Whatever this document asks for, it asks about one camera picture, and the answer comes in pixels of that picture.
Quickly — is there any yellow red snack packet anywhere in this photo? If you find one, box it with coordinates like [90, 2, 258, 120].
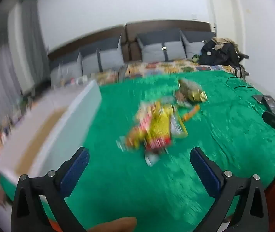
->
[145, 103, 175, 154]

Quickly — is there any person's left hand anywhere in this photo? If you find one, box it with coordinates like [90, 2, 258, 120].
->
[88, 217, 137, 232]

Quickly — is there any orange snack packet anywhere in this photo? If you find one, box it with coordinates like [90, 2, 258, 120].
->
[182, 105, 201, 122]

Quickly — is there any brown headboard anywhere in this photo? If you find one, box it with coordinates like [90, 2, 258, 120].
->
[48, 19, 216, 64]

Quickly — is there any white door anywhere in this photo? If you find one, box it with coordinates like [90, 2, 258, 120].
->
[204, 0, 245, 33]

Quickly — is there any yellow-bordered clear snack packet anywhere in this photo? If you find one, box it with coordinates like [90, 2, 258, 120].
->
[170, 112, 188, 139]

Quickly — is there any green-edged brown meat packet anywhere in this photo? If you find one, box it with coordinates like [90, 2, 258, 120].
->
[175, 90, 192, 108]

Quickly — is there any black jacket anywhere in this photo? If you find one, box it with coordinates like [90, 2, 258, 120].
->
[198, 40, 249, 66]

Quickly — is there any white board panel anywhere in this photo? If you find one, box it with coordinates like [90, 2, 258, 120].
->
[0, 80, 102, 186]

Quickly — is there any grey two-tone pillow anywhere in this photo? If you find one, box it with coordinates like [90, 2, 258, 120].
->
[137, 28, 186, 62]
[79, 35, 125, 76]
[181, 30, 213, 59]
[50, 53, 83, 84]

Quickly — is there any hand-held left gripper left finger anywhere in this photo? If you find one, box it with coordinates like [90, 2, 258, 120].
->
[11, 146, 90, 232]

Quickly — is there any floral bedsheet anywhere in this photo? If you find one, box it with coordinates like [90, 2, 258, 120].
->
[91, 59, 237, 85]

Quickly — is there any green patterned bedspread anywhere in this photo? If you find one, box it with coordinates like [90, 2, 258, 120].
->
[0, 70, 275, 232]

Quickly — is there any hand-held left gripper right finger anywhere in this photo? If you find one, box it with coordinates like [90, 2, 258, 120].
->
[190, 146, 269, 232]

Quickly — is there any black remote control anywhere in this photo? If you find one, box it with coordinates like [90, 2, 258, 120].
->
[252, 94, 275, 119]

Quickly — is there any pale yellow cake packet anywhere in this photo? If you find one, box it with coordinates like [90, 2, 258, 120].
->
[134, 100, 156, 126]

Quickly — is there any beige cloth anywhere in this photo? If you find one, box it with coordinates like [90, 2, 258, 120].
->
[211, 37, 240, 52]

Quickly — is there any gold green snack bag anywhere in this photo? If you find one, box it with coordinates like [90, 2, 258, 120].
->
[178, 78, 208, 103]

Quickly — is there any grey curtain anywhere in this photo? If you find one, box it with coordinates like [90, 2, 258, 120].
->
[0, 0, 49, 126]

